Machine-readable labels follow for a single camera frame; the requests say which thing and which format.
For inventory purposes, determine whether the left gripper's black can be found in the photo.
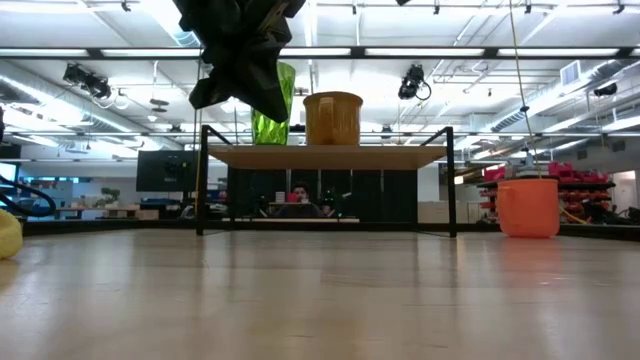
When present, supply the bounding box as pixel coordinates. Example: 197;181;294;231
172;0;307;124

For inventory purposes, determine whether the green translucent faceted cup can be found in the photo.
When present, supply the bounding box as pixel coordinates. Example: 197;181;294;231
249;60;297;146

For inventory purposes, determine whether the yellow mug with dark rim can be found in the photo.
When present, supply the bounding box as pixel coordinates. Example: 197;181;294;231
302;91;365;147

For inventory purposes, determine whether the orange plastic mug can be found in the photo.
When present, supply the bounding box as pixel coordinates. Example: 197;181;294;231
495;177;561;239

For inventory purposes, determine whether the black monitor screen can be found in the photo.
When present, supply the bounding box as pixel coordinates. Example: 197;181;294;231
135;149;199;193

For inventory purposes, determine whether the person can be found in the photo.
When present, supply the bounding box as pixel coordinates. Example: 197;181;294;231
276;181;324;219

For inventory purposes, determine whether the small green potted plant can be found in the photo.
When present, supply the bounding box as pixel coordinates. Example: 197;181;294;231
93;187;122;209

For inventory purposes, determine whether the yellow cloth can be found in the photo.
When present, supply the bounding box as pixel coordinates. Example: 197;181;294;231
0;208;24;261

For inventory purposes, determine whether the rack with red bins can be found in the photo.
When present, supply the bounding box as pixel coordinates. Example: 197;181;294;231
476;160;617;226

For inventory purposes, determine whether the black aluminium rig frame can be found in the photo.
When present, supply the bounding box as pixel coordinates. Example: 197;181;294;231
0;46;640;242

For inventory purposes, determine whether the wooden shelf with black frame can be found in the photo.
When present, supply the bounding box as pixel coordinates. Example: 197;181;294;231
195;124;458;239

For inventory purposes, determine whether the black ceiling-hung camera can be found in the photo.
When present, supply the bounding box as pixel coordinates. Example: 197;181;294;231
61;62;113;100
397;63;433;101

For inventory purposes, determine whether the dark blue looped cable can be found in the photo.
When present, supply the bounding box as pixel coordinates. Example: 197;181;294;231
0;174;58;219

